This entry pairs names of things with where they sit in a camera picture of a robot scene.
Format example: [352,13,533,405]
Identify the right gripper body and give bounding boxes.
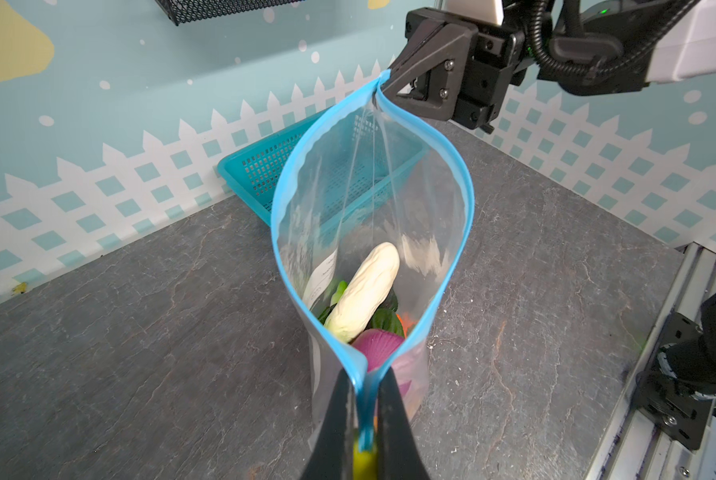
[405,1,529,129]

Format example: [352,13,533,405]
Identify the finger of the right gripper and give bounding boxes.
[381,26,478,120]

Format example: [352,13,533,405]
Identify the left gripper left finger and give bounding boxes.
[300,370,356,480]

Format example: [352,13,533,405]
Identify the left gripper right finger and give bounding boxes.
[375,369,430,480]

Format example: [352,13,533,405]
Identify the purple onion toy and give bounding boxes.
[351,329,413,397]

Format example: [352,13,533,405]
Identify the orange carrot toy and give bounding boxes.
[396,313,416,338]

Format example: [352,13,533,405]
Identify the white radish toy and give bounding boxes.
[335,242,400,316]

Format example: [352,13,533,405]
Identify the green leafy vegetable toy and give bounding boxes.
[318,281,406,343]

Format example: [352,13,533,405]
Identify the teal plastic basket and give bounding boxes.
[218,107,431,249]

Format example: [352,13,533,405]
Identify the clear zip top bag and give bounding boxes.
[270,74,475,448]

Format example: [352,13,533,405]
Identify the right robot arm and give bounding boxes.
[380,0,716,132]

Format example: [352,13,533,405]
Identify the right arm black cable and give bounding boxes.
[525,0,701,79]

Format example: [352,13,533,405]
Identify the aluminium front rail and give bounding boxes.
[586,244,716,479]

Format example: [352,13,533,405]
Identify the black mesh wall basket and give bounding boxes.
[156,0,295,26]

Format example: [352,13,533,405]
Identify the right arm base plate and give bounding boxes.
[631,311,714,451]

